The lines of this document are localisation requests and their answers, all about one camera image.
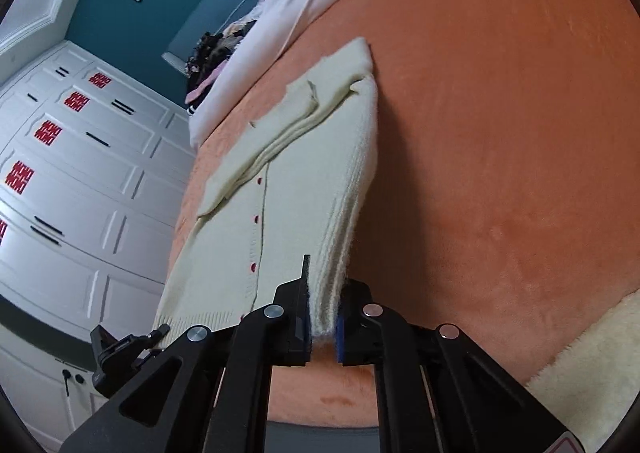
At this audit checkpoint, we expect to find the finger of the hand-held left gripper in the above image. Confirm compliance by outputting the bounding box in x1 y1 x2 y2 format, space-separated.
90 324 151 400
117 324 171 364

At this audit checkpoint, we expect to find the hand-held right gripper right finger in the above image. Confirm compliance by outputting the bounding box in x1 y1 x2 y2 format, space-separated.
336 279 586 453

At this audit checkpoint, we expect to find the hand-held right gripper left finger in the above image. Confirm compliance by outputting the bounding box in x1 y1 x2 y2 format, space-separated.
60 255 313 453

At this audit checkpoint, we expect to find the cream knitted cardigan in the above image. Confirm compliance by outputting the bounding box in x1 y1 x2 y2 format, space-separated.
152 37 380 349

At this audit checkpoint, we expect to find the pile of dark clothes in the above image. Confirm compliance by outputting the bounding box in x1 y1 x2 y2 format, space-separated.
182 18 261 84

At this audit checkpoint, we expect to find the grey bed base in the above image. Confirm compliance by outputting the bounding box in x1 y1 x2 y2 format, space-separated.
265 419 382 453

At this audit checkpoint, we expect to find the white panelled wardrobe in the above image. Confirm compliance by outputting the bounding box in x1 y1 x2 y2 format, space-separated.
0 40 198 334

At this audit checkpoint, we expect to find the orange plush blanket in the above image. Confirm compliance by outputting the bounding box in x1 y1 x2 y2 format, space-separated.
167 0 640 429

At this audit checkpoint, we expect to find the pink garment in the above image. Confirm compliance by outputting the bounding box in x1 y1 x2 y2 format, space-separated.
185 64 226 104

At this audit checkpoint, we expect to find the pale pink duvet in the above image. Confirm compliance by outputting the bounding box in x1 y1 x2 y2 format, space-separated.
189 0 436 149

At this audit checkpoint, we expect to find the blue upholstered headboard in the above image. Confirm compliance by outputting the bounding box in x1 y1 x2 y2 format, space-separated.
162 0 351 106

